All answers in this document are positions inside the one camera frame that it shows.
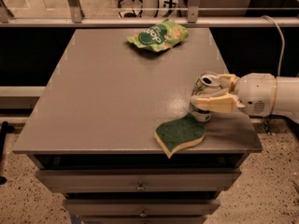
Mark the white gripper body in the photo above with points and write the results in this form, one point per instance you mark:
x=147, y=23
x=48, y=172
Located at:
x=256, y=92

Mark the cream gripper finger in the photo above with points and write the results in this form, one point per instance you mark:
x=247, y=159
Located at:
x=228, y=81
x=221, y=104

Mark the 7up soda can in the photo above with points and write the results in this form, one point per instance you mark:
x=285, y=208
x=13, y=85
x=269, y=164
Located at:
x=206, y=84

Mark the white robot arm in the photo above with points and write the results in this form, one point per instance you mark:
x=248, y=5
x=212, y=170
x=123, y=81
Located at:
x=286, y=101

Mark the green yellow sponge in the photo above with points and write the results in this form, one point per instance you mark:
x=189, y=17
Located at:
x=178, y=134

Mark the green chip bag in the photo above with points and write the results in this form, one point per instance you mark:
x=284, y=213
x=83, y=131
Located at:
x=160, y=37

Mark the metal railing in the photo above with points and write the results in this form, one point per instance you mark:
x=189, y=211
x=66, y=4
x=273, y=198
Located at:
x=191, y=13

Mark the grey drawer cabinet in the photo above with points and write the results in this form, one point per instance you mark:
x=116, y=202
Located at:
x=103, y=103

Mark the middle drawer with knob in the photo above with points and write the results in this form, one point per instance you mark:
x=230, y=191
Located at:
x=141, y=208

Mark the drawer with knob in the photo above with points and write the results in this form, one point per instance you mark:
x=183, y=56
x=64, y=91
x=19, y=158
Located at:
x=144, y=180
x=141, y=208

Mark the top drawer with knob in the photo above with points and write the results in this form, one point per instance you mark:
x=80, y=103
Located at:
x=144, y=180

